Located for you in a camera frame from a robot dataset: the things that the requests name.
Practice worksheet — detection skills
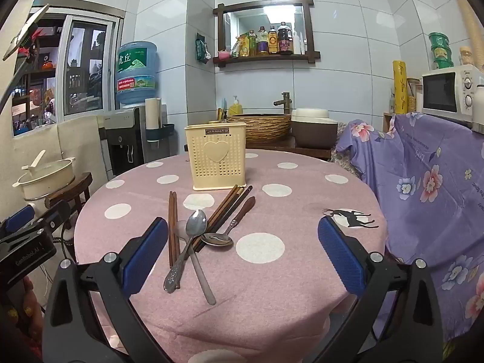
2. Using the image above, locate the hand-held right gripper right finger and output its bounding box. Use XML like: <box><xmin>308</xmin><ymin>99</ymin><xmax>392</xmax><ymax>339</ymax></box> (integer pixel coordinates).
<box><xmin>318</xmin><ymin>215</ymin><xmax>443</xmax><ymax>363</ymax></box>

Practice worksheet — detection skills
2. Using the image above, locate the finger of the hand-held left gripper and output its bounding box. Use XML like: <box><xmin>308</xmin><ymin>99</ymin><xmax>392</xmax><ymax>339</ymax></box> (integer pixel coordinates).
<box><xmin>0</xmin><ymin>206</ymin><xmax>37</xmax><ymax>237</ymax></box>
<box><xmin>33</xmin><ymin>200</ymin><xmax>73</xmax><ymax>235</ymax></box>

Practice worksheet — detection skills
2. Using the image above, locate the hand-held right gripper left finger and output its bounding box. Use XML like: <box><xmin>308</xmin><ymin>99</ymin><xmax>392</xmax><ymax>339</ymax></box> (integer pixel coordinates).
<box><xmin>43</xmin><ymin>217</ymin><xmax>169</xmax><ymax>363</ymax></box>

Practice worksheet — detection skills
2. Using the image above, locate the plain grey spoon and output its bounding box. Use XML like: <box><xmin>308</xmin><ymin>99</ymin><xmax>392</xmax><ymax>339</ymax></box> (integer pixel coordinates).
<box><xmin>175</xmin><ymin>219</ymin><xmax>217</xmax><ymax>306</ymax></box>

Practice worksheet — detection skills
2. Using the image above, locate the ornate metal spoon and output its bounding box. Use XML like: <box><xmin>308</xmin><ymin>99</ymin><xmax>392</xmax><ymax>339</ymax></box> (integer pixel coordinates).
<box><xmin>163</xmin><ymin>209</ymin><xmax>208</xmax><ymax>294</ymax></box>

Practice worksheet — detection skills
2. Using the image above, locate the wooden-handled metal spoon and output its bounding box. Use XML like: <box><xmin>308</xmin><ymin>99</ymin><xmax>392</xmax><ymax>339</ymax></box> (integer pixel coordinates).
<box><xmin>200</xmin><ymin>196</ymin><xmax>257</xmax><ymax>247</ymax></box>

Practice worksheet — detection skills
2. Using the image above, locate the brown wooden chopstick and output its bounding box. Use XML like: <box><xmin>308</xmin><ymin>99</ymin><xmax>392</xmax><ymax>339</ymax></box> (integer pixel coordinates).
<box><xmin>185</xmin><ymin>185</ymin><xmax>239</xmax><ymax>261</ymax></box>
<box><xmin>191</xmin><ymin>186</ymin><xmax>244</xmax><ymax>251</ymax></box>

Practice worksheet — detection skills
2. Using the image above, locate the cream plastic utensil holder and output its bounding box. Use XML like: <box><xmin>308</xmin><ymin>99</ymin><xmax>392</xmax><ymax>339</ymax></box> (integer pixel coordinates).
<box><xmin>184</xmin><ymin>123</ymin><xmax>247</xmax><ymax>191</ymax></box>

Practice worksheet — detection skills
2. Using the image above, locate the person's left hand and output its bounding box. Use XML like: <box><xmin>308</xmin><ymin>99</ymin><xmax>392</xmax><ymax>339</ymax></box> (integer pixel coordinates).
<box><xmin>0</xmin><ymin>276</ymin><xmax>44</xmax><ymax>352</ymax></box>

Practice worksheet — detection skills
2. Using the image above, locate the dark wooden stool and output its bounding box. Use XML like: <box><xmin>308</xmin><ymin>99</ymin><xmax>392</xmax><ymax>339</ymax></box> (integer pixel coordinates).
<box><xmin>44</xmin><ymin>172</ymin><xmax>93</xmax><ymax>214</ymax></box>

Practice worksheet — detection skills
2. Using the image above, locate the cream cooking pot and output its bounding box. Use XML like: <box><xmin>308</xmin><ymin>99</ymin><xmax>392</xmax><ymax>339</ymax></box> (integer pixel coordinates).
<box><xmin>12</xmin><ymin>150</ymin><xmax>76</xmax><ymax>201</ymax></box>

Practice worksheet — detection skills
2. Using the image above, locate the beige cloth cover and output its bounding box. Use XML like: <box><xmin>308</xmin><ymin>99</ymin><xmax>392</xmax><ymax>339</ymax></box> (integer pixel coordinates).
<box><xmin>13</xmin><ymin>115</ymin><xmax>111</xmax><ymax>205</ymax></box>

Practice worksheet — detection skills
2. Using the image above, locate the pink polka-dot tablecloth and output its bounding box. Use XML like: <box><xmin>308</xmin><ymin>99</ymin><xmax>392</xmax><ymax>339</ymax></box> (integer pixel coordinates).
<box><xmin>74</xmin><ymin>149</ymin><xmax>388</xmax><ymax>363</ymax></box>

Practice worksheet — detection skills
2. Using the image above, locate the water dispenser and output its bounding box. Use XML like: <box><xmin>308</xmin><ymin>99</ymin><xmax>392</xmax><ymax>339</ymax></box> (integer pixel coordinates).
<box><xmin>99</xmin><ymin>106</ymin><xmax>168</xmax><ymax>177</ymax></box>

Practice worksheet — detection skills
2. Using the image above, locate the purple floral cloth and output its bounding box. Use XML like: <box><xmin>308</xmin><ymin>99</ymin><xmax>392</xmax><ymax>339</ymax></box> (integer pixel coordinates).
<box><xmin>335</xmin><ymin>113</ymin><xmax>484</xmax><ymax>343</ymax></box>

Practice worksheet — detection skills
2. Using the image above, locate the wooden counter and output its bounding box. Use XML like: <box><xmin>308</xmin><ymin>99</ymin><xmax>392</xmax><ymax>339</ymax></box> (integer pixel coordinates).
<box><xmin>184</xmin><ymin>136</ymin><xmax>333</xmax><ymax>162</ymax></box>

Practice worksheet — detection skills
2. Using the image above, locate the brown rice cooker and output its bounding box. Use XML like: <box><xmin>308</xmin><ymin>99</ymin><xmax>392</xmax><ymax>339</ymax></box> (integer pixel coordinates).
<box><xmin>290</xmin><ymin>108</ymin><xmax>338</xmax><ymax>150</ymax></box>

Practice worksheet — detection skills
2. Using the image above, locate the white paper cup tube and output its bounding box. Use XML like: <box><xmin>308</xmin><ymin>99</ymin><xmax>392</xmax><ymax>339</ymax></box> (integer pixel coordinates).
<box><xmin>145</xmin><ymin>97</ymin><xmax>162</xmax><ymax>130</ymax></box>

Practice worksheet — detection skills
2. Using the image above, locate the woven basin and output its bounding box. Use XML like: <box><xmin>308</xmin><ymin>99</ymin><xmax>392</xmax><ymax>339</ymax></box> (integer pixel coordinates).
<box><xmin>227</xmin><ymin>113</ymin><xmax>293</xmax><ymax>144</ymax></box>

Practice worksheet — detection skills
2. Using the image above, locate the window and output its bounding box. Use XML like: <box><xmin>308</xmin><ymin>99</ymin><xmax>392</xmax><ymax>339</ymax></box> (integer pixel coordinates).
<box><xmin>11</xmin><ymin>0</ymin><xmax>126</xmax><ymax>137</ymax></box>

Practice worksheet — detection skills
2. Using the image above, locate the bamboo style faucet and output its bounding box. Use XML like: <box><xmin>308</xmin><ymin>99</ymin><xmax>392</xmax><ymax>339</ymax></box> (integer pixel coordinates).
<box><xmin>273</xmin><ymin>91</ymin><xmax>293</xmax><ymax>115</ymax></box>

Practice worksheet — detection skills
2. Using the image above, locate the blue water jug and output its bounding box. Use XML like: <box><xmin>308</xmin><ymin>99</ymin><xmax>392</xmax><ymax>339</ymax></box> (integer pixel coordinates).
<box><xmin>115</xmin><ymin>41</ymin><xmax>159</xmax><ymax>109</ymax></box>

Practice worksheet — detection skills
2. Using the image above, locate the yellow roll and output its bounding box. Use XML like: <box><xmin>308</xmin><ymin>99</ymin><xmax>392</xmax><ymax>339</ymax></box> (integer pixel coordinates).
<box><xmin>392</xmin><ymin>60</ymin><xmax>409</xmax><ymax>115</ymax></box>

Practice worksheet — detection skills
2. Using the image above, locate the phone on holder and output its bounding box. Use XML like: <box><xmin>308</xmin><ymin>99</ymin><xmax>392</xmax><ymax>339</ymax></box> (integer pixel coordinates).
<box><xmin>2</xmin><ymin>4</ymin><xmax>50</xmax><ymax>62</ymax></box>

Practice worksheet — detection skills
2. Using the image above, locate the white microwave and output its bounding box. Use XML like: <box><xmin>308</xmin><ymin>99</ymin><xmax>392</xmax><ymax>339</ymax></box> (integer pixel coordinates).
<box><xmin>421</xmin><ymin>64</ymin><xmax>484</xmax><ymax>122</ymax></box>

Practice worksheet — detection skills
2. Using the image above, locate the wooden framed mirror shelf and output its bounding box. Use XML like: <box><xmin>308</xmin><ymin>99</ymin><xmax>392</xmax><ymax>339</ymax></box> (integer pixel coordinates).
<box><xmin>212</xmin><ymin>0</ymin><xmax>321</xmax><ymax>69</ymax></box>

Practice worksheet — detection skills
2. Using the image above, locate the dark sauce bottle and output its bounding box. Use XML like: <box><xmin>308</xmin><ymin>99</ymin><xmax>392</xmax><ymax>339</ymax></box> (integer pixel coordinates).
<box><xmin>277</xmin><ymin>22</ymin><xmax>294</xmax><ymax>54</ymax></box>

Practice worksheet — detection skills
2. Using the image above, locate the purple label bottle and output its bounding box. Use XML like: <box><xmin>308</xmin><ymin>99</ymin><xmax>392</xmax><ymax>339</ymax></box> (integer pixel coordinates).
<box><xmin>257</xmin><ymin>26</ymin><xmax>270</xmax><ymax>56</ymax></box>

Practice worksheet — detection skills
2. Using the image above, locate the stack of green cups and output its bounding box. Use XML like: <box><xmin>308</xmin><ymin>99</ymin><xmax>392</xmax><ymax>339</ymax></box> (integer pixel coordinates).
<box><xmin>428</xmin><ymin>32</ymin><xmax>455</xmax><ymax>71</ymax></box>

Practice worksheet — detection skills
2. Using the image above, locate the yellow oil bottle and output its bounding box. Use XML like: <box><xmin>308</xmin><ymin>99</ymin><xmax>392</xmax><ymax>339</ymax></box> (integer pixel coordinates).
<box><xmin>239</xmin><ymin>31</ymin><xmax>258</xmax><ymax>57</ymax></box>

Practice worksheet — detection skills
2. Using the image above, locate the cream pole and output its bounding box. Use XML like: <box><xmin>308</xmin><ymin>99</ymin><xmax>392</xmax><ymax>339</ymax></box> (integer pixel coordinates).
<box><xmin>449</xmin><ymin>0</ymin><xmax>484</xmax><ymax>73</ymax></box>

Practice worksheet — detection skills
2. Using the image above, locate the green packet on wall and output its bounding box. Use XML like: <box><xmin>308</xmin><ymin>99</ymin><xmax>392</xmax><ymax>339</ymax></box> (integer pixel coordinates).
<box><xmin>195</xmin><ymin>32</ymin><xmax>212</xmax><ymax>64</ymax></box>

